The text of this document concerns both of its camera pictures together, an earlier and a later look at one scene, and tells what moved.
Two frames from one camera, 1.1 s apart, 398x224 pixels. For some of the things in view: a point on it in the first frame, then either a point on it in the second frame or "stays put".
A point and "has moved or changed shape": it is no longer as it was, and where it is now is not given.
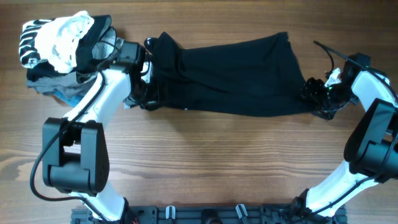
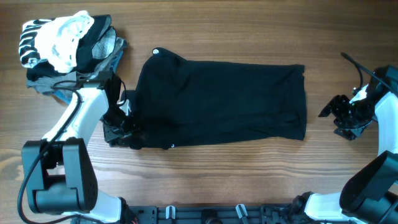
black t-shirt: (257, 76) has moved or changed shape
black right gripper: (312, 88) to (333, 107)
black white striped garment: (28, 54) stays put
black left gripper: (155, 96) to (112, 138)
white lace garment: (57, 40) stays put
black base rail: (209, 214) stays put
